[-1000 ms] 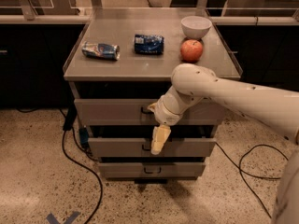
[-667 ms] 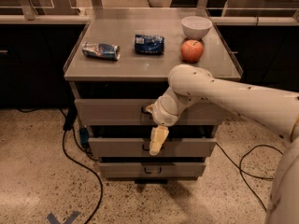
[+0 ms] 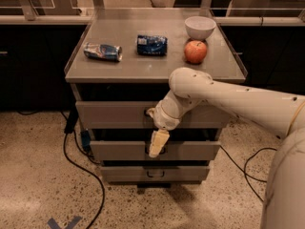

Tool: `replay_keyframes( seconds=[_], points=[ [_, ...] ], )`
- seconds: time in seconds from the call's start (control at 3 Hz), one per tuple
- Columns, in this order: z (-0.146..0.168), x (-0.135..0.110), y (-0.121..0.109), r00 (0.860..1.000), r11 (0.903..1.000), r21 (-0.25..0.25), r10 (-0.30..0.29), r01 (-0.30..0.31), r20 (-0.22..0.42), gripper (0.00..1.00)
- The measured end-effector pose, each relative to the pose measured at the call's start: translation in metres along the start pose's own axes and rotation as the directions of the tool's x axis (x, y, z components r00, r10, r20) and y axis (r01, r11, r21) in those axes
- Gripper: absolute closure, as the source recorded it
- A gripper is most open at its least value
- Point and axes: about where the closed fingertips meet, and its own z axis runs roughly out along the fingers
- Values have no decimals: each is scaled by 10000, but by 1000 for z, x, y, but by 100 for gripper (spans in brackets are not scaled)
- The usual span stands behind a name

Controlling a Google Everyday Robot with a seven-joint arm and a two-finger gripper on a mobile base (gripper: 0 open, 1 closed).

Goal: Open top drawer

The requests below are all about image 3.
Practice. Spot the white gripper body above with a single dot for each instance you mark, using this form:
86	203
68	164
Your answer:
164	118

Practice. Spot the grey top drawer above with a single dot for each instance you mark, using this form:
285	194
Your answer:
131	115

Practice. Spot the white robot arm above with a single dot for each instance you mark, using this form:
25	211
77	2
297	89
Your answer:
280	113

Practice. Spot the grey drawer cabinet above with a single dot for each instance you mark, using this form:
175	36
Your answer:
136	77

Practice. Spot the grey bottom drawer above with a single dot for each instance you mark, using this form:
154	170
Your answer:
136	174

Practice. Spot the blue chip bag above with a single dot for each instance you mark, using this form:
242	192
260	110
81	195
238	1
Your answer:
151	45

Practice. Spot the blue box behind cabinet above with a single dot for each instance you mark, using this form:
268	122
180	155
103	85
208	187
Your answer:
85	140

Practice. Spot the crushed silver blue can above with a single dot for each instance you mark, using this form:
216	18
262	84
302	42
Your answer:
103	52

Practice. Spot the red apple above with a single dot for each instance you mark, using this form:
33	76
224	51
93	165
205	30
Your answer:
195	51

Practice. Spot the black power adapter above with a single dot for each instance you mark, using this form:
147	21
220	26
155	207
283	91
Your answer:
71	121

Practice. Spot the white bowl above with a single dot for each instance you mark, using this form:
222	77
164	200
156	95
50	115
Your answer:
199	27

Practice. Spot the blue tape cross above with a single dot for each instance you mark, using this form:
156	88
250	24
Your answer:
53	224

